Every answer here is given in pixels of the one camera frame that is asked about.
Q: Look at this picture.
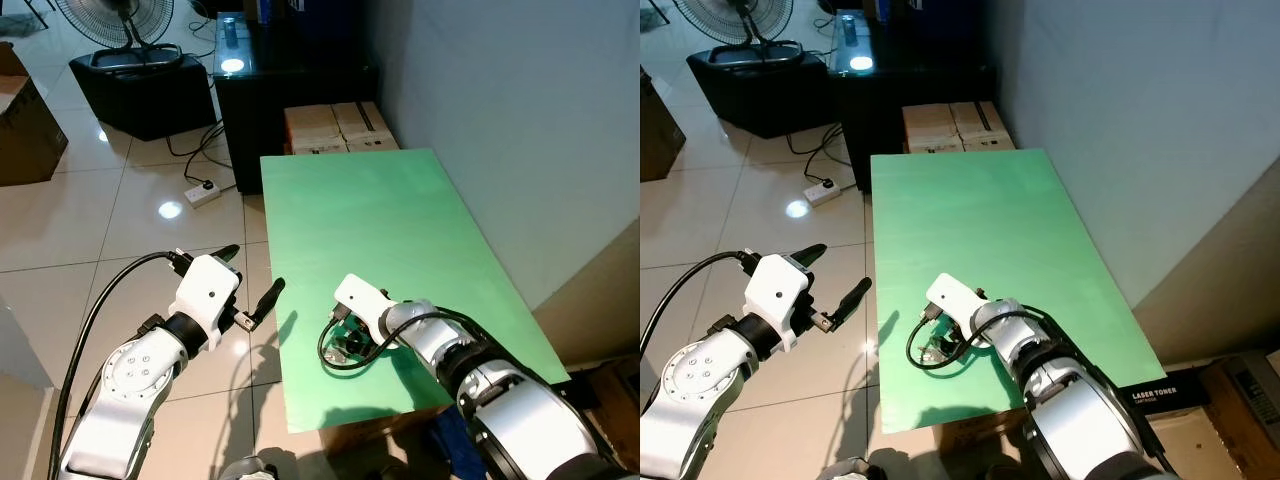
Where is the cardboard box under board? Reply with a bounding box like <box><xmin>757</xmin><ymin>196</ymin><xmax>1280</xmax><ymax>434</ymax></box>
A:
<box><xmin>935</xmin><ymin>410</ymin><xmax>1031</xmax><ymax>456</ymax></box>
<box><xmin>318</xmin><ymin>400</ymin><xmax>456</xmax><ymax>459</ymax></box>

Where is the green foam board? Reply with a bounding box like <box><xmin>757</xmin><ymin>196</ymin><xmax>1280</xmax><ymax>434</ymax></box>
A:
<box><xmin>870</xmin><ymin>148</ymin><xmax>1169</xmax><ymax>435</ymax></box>
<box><xmin>260</xmin><ymin>148</ymin><xmax>571</xmax><ymax>435</ymax></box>

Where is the black box under fan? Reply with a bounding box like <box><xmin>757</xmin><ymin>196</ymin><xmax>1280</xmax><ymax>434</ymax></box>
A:
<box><xmin>685</xmin><ymin>48</ymin><xmax>843</xmax><ymax>140</ymax></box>
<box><xmin>68</xmin><ymin>50</ymin><xmax>218</xmax><ymax>142</ymax></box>

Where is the black cabinet with glass top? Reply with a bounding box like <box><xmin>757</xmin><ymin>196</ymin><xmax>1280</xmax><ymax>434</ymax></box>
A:
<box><xmin>828</xmin><ymin>8</ymin><xmax>996</xmax><ymax>193</ymax></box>
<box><xmin>213</xmin><ymin>10</ymin><xmax>381</xmax><ymax>196</ymax></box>

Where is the open brown cardboard box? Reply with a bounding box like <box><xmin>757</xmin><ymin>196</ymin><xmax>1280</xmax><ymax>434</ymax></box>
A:
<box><xmin>640</xmin><ymin>70</ymin><xmax>686</xmax><ymax>183</ymax></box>
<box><xmin>0</xmin><ymin>42</ymin><xmax>69</xmax><ymax>188</ymax></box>

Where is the large brown cardboard box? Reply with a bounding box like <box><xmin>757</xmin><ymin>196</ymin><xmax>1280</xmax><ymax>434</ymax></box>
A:
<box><xmin>575</xmin><ymin>358</ymin><xmax>641</xmax><ymax>471</ymax></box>
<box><xmin>1200</xmin><ymin>352</ymin><xmax>1280</xmax><ymax>480</ymax></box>

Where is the black laser toner box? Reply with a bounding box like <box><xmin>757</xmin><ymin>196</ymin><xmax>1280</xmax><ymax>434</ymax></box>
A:
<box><xmin>1130</xmin><ymin>378</ymin><xmax>1213</xmax><ymax>419</ymax></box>

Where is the black standing fan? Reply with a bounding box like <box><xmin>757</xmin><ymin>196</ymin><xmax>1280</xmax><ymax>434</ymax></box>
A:
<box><xmin>672</xmin><ymin>0</ymin><xmax>801</xmax><ymax>71</ymax></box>
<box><xmin>45</xmin><ymin>0</ymin><xmax>186</xmax><ymax>73</ymax></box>

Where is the dark blue box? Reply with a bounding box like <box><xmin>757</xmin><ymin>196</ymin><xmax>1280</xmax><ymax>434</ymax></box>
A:
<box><xmin>243</xmin><ymin>0</ymin><xmax>341</xmax><ymax>26</ymax></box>
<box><xmin>860</xmin><ymin>0</ymin><xmax>986</xmax><ymax>23</ymax></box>

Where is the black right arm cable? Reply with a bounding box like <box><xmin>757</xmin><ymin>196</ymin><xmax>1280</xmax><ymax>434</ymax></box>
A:
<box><xmin>317</xmin><ymin>306</ymin><xmax>481</xmax><ymax>374</ymax></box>
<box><xmin>907</xmin><ymin>306</ymin><xmax>1066</xmax><ymax>371</ymax></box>

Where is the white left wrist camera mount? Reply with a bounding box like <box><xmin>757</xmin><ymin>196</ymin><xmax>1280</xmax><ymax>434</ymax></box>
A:
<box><xmin>170</xmin><ymin>254</ymin><xmax>243</xmax><ymax>353</ymax></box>
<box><xmin>745</xmin><ymin>253</ymin><xmax>813</xmax><ymax>353</ymax></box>

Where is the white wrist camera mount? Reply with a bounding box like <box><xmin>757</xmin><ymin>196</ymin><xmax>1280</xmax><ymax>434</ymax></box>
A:
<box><xmin>333</xmin><ymin>273</ymin><xmax>401</xmax><ymax>343</ymax></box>
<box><xmin>745</xmin><ymin>253</ymin><xmax>813</xmax><ymax>353</ymax></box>
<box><xmin>925</xmin><ymin>272</ymin><xmax>993</xmax><ymax>346</ymax></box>
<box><xmin>170</xmin><ymin>254</ymin><xmax>243</xmax><ymax>353</ymax></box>

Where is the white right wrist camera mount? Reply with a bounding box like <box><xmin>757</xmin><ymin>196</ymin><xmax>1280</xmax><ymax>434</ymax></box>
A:
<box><xmin>925</xmin><ymin>272</ymin><xmax>993</xmax><ymax>346</ymax></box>
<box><xmin>333</xmin><ymin>273</ymin><xmax>401</xmax><ymax>343</ymax></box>

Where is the black floor cable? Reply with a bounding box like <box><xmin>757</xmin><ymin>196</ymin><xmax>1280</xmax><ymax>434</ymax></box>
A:
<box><xmin>165</xmin><ymin>120</ymin><xmax>239</xmax><ymax>193</ymax></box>
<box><xmin>783</xmin><ymin>125</ymin><xmax>856</xmax><ymax>191</ymax></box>

